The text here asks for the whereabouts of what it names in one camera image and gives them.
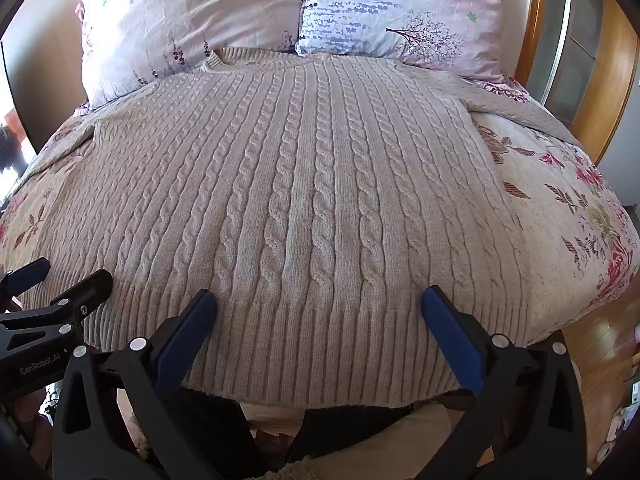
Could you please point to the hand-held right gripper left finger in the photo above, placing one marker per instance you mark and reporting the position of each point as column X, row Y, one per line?
column 186, row 340

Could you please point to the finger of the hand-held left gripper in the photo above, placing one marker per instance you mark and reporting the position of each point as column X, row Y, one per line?
column 87, row 287
column 27, row 275

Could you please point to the blue print floral pillow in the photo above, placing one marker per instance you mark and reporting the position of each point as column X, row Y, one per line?
column 400, row 10

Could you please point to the floral bed blanket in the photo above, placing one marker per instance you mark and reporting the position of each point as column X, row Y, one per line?
column 550, row 210

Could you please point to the pink floral pillow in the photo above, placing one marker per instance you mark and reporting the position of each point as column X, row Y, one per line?
column 175, row 25

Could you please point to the wooden headboard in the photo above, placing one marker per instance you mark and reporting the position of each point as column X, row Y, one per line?
column 532, row 35

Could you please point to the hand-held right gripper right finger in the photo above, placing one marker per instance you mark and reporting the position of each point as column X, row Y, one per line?
column 450, row 340

